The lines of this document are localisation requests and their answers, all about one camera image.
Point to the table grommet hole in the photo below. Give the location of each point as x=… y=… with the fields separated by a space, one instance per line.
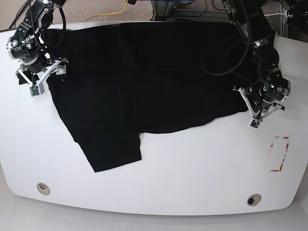
x=254 y=200
x=43 y=189

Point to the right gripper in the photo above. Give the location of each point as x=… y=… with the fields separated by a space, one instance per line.
x=29 y=54

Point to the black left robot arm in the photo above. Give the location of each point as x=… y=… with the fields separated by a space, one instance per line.
x=248 y=17

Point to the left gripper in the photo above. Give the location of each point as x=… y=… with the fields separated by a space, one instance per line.
x=272 y=88

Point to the right table grommet hole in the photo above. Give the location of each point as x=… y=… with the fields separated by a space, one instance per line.
x=254 y=200

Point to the red tape rectangle marking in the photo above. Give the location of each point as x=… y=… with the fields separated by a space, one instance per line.
x=278 y=152

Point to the aluminium frame stand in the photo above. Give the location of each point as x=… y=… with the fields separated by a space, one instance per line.
x=162 y=10

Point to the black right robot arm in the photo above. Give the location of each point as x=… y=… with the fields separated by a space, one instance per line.
x=38 y=18

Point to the black t-shirt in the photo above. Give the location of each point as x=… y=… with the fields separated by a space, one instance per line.
x=133 y=78

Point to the left table grommet hole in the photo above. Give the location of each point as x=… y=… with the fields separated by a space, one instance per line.
x=43 y=189

